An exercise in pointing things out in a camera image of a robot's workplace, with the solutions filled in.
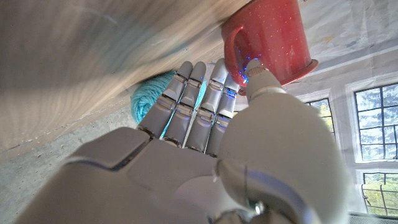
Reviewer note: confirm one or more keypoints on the red speckled enamel cup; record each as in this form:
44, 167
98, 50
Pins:
273, 34

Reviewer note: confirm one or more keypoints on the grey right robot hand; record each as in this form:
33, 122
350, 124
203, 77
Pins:
186, 174

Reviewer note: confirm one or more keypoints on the grey perforated acoustic panel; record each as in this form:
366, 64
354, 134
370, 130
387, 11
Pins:
373, 219

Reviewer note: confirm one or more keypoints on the teal yarn skein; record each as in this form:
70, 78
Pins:
147, 96

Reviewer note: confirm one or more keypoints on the printed window backdrop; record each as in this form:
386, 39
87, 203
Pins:
357, 62

